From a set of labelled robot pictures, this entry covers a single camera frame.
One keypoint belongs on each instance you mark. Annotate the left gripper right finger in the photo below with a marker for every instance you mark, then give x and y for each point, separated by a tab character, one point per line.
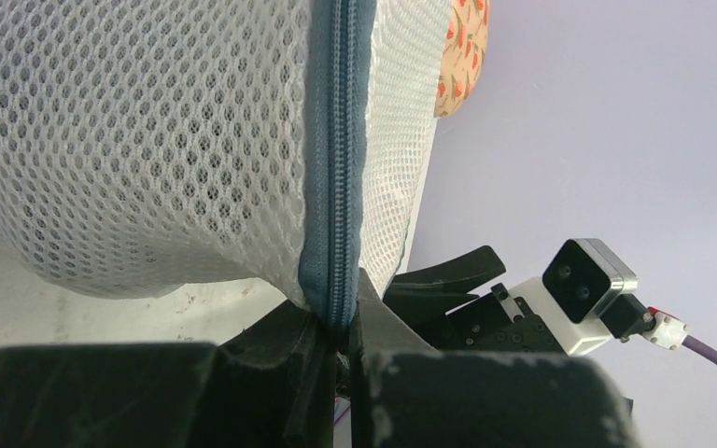
406	393

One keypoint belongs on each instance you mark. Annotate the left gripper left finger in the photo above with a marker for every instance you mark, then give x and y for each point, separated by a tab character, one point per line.
270	386

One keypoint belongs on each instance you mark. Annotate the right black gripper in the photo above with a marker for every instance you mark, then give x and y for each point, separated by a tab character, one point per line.
497	322

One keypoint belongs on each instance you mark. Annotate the peach floral padded bra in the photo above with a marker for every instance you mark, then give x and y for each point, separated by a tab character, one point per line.
464	54

